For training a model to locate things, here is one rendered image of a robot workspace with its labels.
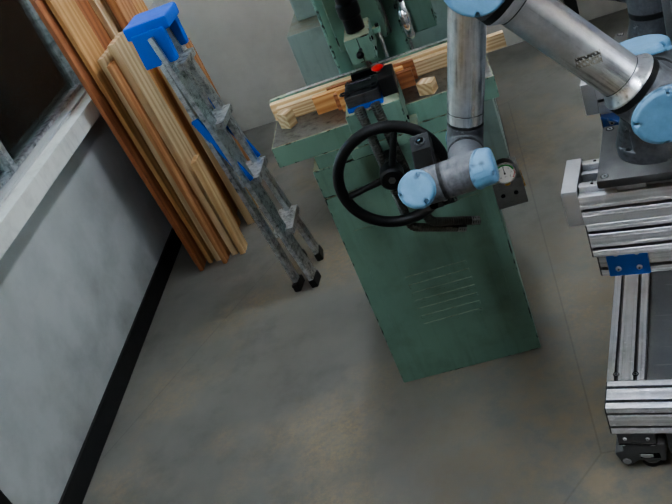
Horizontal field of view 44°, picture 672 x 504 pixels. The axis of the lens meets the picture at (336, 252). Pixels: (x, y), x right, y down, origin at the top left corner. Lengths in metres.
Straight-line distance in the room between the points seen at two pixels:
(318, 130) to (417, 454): 0.96
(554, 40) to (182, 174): 2.31
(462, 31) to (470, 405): 1.25
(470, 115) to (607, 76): 0.30
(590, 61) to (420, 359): 1.33
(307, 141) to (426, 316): 0.66
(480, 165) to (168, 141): 2.07
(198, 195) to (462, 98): 2.07
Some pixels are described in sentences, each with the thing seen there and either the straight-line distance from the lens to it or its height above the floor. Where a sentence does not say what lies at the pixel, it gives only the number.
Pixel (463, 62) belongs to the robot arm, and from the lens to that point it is 1.65.
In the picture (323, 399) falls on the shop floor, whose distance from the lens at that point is 2.74.
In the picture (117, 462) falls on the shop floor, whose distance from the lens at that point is 3.00.
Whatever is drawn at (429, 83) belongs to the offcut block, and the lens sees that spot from 2.13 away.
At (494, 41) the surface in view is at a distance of 2.27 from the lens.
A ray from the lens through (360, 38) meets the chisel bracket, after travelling 2.20.
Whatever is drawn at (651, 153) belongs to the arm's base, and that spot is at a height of 0.84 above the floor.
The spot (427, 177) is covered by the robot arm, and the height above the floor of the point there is 0.98.
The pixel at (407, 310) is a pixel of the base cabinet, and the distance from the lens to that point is 2.48.
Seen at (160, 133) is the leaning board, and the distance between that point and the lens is 3.49.
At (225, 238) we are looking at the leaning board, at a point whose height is 0.09.
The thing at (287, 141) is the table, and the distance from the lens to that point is 2.21.
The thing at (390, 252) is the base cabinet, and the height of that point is 0.49.
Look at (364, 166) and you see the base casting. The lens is 2.21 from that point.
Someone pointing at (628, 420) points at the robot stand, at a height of 0.19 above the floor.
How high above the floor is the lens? 1.74
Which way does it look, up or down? 31 degrees down
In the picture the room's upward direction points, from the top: 24 degrees counter-clockwise
